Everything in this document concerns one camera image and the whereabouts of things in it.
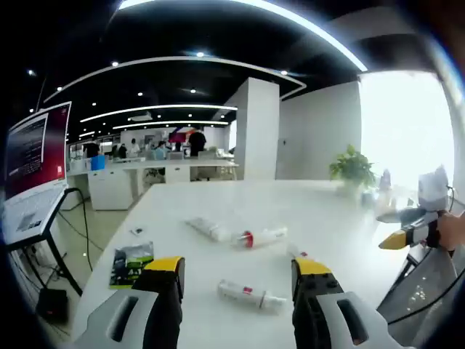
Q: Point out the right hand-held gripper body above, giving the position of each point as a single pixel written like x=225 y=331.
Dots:
x=434 y=189

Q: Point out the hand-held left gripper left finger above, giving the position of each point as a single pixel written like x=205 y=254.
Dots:
x=160 y=309

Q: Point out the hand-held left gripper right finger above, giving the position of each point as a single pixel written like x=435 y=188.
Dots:
x=312 y=312

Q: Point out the white pump bottle red collar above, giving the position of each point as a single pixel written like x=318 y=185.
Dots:
x=261 y=238

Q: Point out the white skincare tube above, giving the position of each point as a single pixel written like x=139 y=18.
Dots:
x=207 y=229

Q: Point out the blue white container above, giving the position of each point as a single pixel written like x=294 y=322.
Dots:
x=385 y=180

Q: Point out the green snack packet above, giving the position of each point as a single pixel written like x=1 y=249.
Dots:
x=127 y=265

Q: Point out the green potted plant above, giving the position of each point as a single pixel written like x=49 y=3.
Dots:
x=352 y=167

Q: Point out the small black tag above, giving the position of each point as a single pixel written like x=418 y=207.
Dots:
x=137 y=231

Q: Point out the black floor box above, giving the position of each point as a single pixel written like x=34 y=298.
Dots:
x=52 y=305

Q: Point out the white office counter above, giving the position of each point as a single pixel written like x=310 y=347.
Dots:
x=109 y=189

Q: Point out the blue box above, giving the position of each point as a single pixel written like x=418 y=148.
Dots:
x=98 y=163

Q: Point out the red display screen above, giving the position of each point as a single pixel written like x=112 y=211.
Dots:
x=178 y=135

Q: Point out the white laptop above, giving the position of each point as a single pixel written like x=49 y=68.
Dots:
x=29 y=152

